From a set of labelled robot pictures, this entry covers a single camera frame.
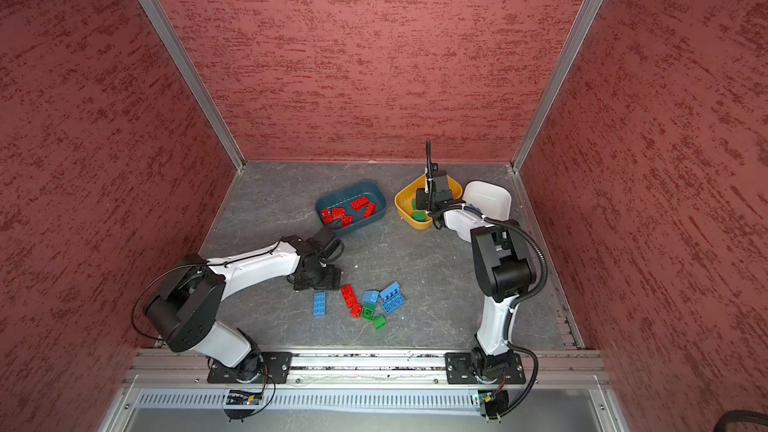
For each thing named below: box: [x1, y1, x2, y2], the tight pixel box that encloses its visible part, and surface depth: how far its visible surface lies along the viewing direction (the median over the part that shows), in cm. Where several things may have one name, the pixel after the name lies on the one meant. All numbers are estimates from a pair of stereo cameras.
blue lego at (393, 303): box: [382, 293, 407, 314], surface depth 87 cm
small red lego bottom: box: [350, 303, 363, 319], surface depth 83 cm
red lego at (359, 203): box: [350, 196, 369, 212], surface depth 109 cm
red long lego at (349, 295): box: [340, 284, 358, 309], surface depth 87 cm
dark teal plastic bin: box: [316, 181, 388, 229], surface depth 109 cm
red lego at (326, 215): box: [320, 208, 333, 224], surface depth 105 cm
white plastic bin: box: [462, 180, 512, 220], surface depth 109 cm
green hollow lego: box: [361, 303, 376, 320], surface depth 84 cm
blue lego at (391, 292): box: [379, 281, 403, 302], surface depth 87 cm
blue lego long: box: [313, 292, 327, 316], surface depth 85 cm
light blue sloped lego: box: [362, 290, 379, 305], surface depth 85 cm
